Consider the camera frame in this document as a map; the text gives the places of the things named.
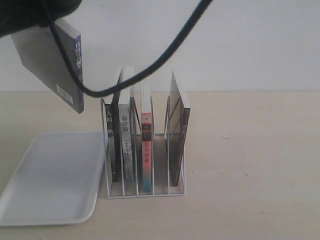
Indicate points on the red teal spine book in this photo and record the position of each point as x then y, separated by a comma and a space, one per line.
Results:
146, 136

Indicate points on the black spine book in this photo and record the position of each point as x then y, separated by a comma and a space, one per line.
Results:
111, 128

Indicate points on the grey spine book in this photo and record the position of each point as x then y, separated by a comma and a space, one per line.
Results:
124, 109

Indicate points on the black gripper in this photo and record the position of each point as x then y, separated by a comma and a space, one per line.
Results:
18, 15

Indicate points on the white plastic tray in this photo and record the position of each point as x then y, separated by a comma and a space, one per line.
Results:
56, 182

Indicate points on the white wire book rack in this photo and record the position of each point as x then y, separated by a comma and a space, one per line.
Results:
162, 181

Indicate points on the blue moon cover book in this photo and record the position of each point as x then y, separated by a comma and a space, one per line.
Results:
39, 54

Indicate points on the dark brown spine book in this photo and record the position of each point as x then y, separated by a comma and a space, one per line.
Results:
179, 113

